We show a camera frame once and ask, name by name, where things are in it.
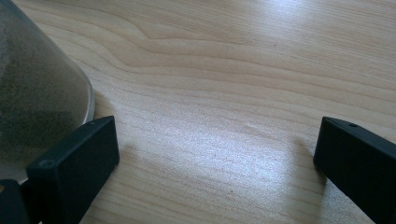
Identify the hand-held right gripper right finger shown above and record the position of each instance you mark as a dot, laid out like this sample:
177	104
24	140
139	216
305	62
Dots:
361	161

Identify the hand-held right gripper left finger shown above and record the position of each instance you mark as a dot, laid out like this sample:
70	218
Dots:
77	165

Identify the glass bottle grey-brown spice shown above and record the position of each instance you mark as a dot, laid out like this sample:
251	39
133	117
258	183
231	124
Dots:
37	93

